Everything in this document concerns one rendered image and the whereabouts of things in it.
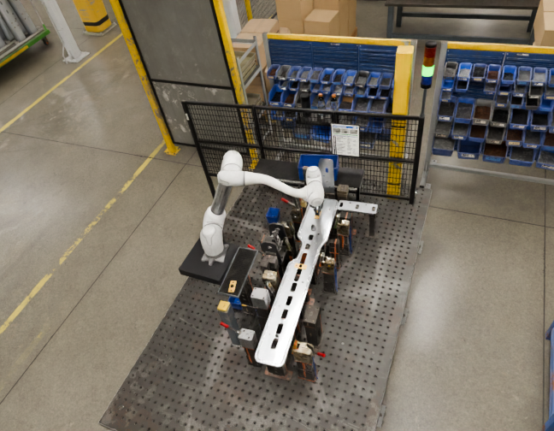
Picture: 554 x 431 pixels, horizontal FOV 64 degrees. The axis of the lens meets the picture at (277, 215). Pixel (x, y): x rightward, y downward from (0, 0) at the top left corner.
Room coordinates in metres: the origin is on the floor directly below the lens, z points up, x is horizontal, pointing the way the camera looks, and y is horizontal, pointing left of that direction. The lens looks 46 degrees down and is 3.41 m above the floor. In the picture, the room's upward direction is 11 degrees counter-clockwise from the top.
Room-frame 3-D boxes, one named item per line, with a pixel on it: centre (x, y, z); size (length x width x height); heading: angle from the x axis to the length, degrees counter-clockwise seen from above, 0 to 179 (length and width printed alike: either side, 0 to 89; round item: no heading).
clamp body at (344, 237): (2.08, -0.46, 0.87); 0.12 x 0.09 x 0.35; 64
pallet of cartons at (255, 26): (5.53, -0.42, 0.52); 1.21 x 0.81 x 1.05; 154
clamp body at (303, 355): (1.19, 0.00, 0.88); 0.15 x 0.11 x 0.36; 64
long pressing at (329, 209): (1.78, -0.09, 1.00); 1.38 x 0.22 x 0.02; 154
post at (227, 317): (1.51, 0.42, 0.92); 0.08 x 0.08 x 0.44; 64
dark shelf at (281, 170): (2.70, -0.30, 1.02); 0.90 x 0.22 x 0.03; 64
